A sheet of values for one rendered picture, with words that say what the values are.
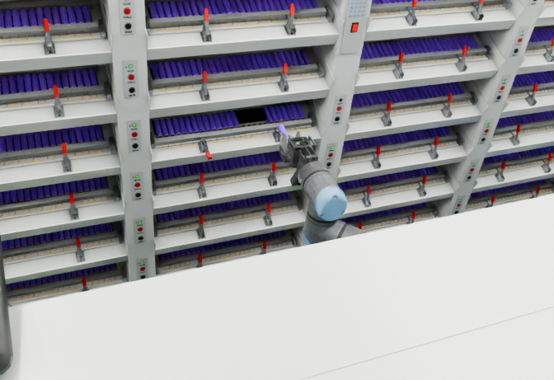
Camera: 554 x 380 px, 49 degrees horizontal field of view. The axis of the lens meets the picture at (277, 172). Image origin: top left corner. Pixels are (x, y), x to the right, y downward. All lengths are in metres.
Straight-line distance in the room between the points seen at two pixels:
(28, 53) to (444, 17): 1.33
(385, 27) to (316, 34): 0.25
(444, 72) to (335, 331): 1.82
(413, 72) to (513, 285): 1.65
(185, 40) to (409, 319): 1.36
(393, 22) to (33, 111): 1.15
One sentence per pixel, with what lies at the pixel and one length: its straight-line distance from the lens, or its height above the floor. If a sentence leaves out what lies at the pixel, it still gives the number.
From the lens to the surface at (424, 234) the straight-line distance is 0.66.
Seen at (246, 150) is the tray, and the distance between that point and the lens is 2.07.
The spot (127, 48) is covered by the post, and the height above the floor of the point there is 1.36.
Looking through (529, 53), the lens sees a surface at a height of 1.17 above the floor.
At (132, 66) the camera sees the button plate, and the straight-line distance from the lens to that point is 1.78.
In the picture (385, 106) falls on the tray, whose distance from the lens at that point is 2.31.
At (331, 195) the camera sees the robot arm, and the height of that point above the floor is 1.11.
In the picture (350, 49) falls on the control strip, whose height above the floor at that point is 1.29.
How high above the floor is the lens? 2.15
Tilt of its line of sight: 38 degrees down
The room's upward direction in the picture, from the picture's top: 7 degrees clockwise
